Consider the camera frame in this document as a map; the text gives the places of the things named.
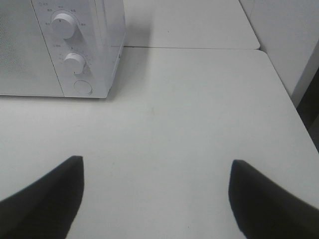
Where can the upper white power knob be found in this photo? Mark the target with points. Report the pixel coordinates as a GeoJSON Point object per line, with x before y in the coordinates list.
{"type": "Point", "coordinates": [64, 25]}

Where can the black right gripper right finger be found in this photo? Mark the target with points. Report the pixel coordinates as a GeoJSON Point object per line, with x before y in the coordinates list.
{"type": "Point", "coordinates": [264, 210]}

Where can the white microwave door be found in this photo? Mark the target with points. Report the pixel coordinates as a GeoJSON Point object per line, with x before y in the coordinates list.
{"type": "Point", "coordinates": [26, 68]}

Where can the white timer knob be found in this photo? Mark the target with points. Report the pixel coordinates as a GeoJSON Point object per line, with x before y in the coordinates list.
{"type": "Point", "coordinates": [74, 63]}

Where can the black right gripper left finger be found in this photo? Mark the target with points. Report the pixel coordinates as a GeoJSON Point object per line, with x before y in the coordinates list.
{"type": "Point", "coordinates": [46, 208]}

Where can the round white door button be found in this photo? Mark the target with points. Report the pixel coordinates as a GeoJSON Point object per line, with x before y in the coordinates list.
{"type": "Point", "coordinates": [83, 87]}

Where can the white microwave oven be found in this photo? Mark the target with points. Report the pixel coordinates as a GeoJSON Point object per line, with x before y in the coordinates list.
{"type": "Point", "coordinates": [99, 38]}

